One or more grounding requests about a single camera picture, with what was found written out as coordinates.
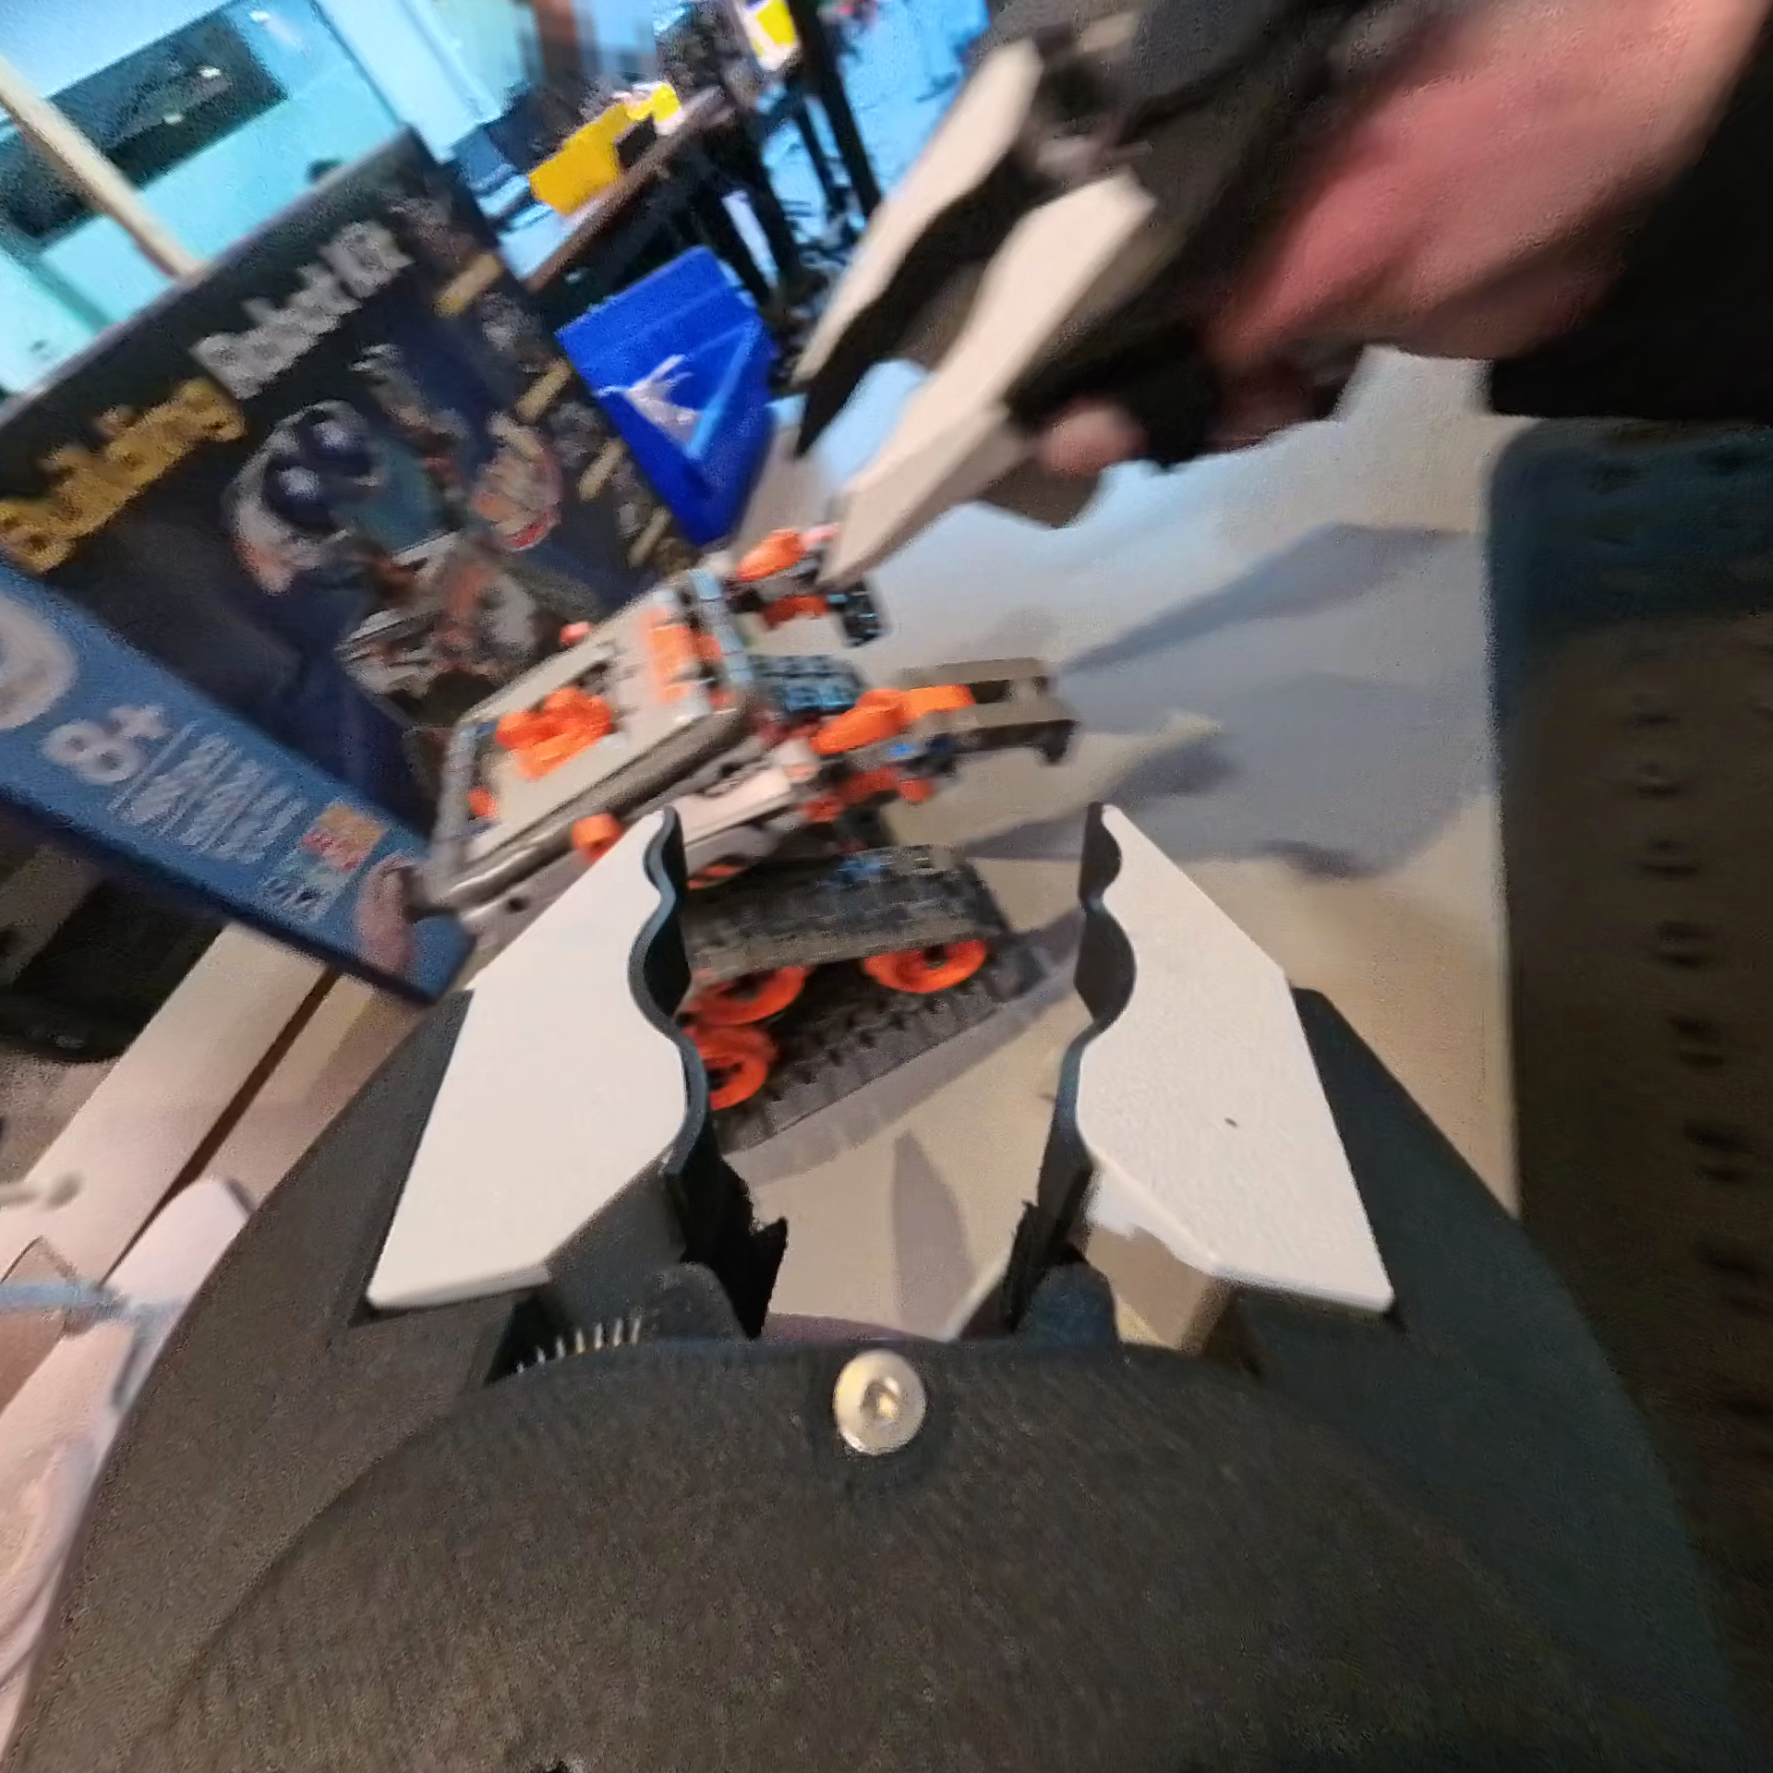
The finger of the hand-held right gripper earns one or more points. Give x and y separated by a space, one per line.
1024 319
942 180

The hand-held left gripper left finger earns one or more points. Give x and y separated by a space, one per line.
541 1109

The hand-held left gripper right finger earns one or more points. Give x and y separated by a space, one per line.
1219 1109

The blue plastic bin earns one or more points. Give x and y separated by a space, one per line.
679 388

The grey orange tracked toy vehicle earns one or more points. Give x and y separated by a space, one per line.
776 775

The person's right hand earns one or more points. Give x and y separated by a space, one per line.
1455 206

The long wooden table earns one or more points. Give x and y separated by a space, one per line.
650 180

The yellow bin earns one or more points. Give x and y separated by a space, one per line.
590 159

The blue cardboard box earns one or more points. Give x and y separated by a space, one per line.
276 484

